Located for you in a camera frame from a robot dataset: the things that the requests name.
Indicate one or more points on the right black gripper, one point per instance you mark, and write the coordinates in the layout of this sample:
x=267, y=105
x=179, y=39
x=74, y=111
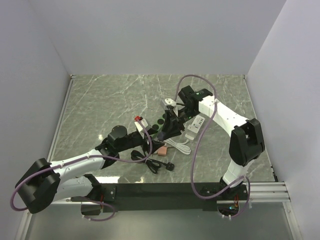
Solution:
x=172, y=126

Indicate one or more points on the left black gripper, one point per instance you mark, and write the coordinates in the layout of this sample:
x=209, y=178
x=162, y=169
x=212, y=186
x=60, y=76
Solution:
x=156, y=144

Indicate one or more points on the green power strip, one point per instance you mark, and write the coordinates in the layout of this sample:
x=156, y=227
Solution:
x=156, y=126

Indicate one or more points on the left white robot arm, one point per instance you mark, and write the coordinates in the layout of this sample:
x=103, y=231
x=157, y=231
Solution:
x=46, y=182

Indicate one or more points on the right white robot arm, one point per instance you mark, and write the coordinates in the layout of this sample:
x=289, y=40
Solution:
x=246, y=136

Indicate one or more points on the pink square adapter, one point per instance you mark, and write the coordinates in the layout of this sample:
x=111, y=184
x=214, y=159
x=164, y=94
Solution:
x=162, y=151

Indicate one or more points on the white USB power strip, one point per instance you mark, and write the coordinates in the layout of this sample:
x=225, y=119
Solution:
x=194, y=128

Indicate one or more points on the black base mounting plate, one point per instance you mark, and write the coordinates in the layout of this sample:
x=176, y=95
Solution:
x=162, y=196

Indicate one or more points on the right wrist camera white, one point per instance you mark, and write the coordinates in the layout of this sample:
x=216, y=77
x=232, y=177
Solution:
x=169, y=104

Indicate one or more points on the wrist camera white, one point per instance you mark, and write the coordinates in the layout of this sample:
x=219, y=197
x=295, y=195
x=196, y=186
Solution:
x=169, y=104
x=142, y=126

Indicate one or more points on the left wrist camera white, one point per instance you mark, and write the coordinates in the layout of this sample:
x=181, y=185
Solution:
x=142, y=126

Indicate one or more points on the aluminium frame rail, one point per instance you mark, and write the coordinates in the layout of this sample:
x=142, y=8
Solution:
x=269, y=192

